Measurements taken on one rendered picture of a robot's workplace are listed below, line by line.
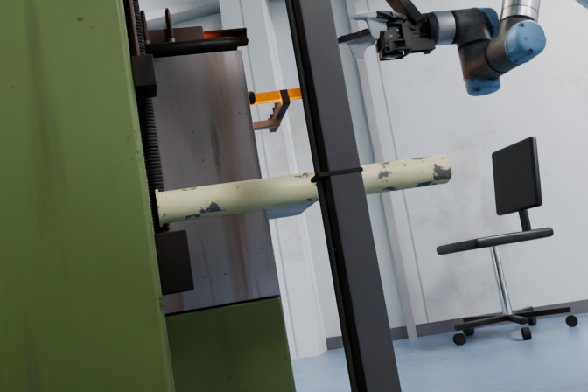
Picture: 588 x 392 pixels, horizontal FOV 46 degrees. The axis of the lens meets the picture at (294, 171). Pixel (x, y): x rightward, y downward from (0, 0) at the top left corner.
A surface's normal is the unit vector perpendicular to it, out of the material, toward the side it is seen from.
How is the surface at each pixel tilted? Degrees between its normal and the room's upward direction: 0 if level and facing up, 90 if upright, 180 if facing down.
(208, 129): 90
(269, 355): 90
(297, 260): 90
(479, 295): 90
